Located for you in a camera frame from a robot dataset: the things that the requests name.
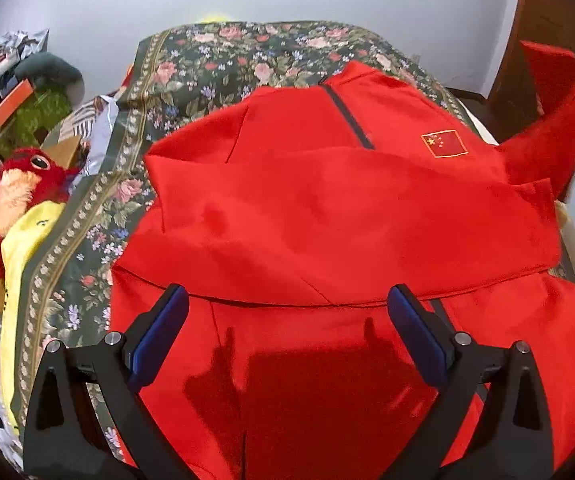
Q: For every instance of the bright yellow object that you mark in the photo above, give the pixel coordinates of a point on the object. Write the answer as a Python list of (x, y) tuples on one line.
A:
[(211, 18)]

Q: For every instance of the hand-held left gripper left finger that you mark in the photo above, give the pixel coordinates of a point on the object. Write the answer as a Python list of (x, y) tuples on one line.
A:
[(160, 340)]

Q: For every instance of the red zip jacket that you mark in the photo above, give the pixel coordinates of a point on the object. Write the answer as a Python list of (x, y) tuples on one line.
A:
[(317, 210)]

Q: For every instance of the yellow cloth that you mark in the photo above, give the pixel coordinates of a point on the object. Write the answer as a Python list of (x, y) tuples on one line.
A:
[(22, 250)]

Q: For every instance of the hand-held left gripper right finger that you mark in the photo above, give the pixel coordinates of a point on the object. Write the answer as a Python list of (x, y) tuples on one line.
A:
[(417, 340)]

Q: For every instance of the red plush toy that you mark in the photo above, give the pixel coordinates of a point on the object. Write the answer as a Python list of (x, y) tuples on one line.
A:
[(12, 195)]

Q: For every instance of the green patterned cloth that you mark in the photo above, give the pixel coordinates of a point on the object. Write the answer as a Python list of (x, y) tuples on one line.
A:
[(32, 125)]

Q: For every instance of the orange box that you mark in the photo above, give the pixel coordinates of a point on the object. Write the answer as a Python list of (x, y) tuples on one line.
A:
[(12, 105)]

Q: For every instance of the grey-green plush cushion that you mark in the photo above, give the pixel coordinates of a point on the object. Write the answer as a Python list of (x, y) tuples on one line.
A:
[(52, 70)]

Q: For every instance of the brown wooden door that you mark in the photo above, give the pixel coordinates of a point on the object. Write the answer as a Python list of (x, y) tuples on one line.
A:
[(542, 10)]

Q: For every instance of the green floral blanket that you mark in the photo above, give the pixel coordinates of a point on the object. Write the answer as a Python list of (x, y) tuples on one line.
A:
[(207, 70)]

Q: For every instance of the leaf-print paper bag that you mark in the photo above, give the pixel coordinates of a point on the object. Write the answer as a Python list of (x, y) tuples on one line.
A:
[(92, 120)]

